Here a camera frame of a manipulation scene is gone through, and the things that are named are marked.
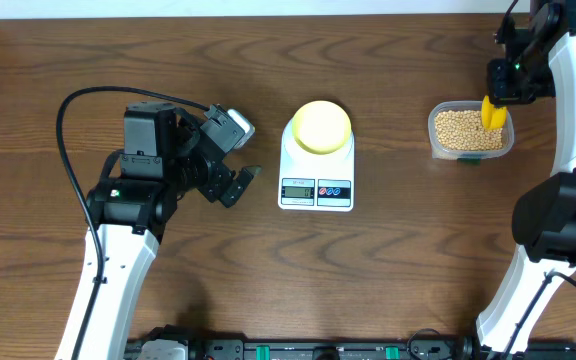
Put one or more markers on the clear plastic container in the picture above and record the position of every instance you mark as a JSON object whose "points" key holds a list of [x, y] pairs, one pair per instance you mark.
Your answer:
{"points": [[439, 152]]}

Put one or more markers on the white digital kitchen scale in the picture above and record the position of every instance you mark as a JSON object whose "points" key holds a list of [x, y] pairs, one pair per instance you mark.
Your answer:
{"points": [[313, 182]]}

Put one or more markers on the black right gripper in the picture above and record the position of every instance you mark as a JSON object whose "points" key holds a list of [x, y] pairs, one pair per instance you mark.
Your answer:
{"points": [[500, 93]]}

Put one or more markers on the soybeans in container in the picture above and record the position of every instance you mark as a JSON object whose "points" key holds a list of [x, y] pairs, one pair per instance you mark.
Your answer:
{"points": [[463, 130]]}

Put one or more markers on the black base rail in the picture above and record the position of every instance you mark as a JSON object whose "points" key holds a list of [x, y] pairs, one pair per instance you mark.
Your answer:
{"points": [[171, 342]]}

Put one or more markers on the yellow measuring scoop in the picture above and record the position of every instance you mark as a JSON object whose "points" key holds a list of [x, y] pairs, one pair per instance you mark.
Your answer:
{"points": [[492, 117]]}

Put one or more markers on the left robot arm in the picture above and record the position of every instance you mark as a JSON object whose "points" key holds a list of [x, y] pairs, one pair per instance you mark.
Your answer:
{"points": [[167, 152]]}

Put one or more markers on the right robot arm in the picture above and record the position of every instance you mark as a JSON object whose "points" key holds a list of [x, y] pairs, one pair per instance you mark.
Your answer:
{"points": [[544, 218]]}

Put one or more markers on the pale yellow bowl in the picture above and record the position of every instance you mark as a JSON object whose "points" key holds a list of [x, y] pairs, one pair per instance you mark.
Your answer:
{"points": [[321, 127]]}

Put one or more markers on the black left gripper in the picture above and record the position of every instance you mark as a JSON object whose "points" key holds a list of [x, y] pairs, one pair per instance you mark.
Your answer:
{"points": [[214, 185]]}

